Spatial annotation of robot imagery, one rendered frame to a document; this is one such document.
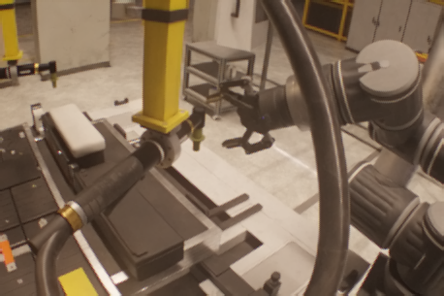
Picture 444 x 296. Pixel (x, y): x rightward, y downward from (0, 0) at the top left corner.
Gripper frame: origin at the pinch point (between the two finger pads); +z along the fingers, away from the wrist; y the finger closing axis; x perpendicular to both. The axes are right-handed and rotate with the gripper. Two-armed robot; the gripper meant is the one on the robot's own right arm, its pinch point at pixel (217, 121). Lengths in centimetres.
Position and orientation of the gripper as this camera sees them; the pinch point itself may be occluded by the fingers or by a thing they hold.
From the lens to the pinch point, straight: 64.7
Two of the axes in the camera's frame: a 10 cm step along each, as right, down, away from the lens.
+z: -8.3, 1.6, 5.3
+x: 4.2, -4.4, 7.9
